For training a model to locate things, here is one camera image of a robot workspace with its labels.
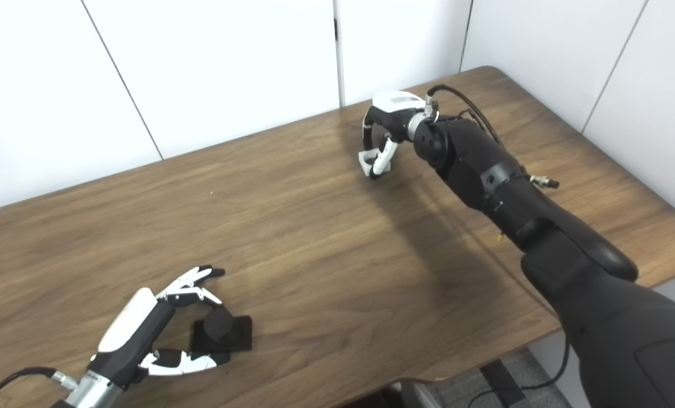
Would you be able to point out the white and black right hand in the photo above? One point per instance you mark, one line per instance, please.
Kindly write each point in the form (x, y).
(397, 107)

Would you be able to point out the white and black left hand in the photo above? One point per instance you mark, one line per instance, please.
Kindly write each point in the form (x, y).
(130, 323)

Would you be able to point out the white square piece with hole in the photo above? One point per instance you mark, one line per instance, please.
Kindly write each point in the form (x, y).
(365, 160)

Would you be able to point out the black peg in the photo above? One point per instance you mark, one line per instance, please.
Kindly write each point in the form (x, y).
(229, 334)

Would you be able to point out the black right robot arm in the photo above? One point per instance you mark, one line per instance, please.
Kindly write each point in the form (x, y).
(541, 209)

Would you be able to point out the black floor strip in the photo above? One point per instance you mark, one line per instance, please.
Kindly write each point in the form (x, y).
(501, 382)

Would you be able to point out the gray floor mat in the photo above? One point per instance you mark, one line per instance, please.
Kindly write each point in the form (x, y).
(535, 368)

